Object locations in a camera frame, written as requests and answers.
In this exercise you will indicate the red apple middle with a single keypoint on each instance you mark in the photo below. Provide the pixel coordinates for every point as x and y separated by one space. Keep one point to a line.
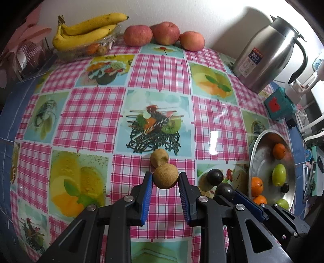
165 33

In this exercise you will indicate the red apple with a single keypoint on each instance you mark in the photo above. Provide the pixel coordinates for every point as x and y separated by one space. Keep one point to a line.
137 35
165 33
192 41

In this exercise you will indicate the large green fruit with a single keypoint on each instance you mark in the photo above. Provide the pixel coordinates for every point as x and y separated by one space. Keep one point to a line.
279 175

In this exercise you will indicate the brown kiwi front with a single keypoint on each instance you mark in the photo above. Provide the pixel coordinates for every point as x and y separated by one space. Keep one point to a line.
165 176

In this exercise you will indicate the yellow-green fruit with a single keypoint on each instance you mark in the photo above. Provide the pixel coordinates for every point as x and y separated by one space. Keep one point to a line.
283 203

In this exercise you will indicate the brown kiwi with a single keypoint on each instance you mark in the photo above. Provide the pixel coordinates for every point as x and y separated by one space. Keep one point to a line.
159 157
165 176

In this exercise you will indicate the dark plum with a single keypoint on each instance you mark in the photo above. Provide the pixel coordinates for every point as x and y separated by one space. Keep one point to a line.
214 177
285 188
225 190

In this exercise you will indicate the black charger plug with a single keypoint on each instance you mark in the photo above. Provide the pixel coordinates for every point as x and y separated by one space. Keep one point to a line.
291 123

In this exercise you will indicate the checkered fruit-print tablecloth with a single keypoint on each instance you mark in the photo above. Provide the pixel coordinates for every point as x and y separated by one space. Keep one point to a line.
89 128

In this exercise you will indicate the red apple left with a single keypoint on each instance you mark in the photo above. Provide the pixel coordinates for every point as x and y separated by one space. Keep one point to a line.
137 35

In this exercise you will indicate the stainless steel thermos jug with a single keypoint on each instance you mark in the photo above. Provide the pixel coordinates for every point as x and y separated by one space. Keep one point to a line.
267 54

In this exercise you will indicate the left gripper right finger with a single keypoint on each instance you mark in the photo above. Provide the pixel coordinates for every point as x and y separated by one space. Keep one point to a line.
202 211

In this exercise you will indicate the upper yellow banana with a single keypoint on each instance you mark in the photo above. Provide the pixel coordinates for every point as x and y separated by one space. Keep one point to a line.
94 23

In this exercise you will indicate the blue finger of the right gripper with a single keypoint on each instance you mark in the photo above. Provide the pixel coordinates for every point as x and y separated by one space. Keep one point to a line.
256 210

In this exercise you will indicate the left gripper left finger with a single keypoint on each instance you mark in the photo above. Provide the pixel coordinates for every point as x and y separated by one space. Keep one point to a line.
131 210

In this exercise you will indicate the clear glass fruit dish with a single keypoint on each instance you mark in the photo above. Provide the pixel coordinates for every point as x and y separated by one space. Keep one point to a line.
97 48

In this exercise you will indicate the white shelf rack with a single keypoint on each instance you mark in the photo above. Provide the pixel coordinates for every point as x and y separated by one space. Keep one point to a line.
309 115

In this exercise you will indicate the large steel bowl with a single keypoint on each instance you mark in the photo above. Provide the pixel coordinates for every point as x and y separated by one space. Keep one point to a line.
262 164

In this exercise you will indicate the yellow banana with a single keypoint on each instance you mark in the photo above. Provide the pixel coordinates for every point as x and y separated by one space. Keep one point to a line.
64 42
94 23

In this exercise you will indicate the teal and white box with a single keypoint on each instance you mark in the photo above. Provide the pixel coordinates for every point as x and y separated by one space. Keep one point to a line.
318 156

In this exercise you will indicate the orange mandarin with stem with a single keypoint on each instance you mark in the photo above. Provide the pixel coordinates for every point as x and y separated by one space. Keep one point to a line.
257 186

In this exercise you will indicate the lower yellow banana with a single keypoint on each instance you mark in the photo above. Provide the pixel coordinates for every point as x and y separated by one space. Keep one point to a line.
64 42

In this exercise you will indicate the red apple right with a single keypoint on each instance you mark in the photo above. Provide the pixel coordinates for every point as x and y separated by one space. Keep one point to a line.
192 41

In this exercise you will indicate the teal toy box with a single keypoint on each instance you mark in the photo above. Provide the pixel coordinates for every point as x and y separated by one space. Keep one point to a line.
279 105

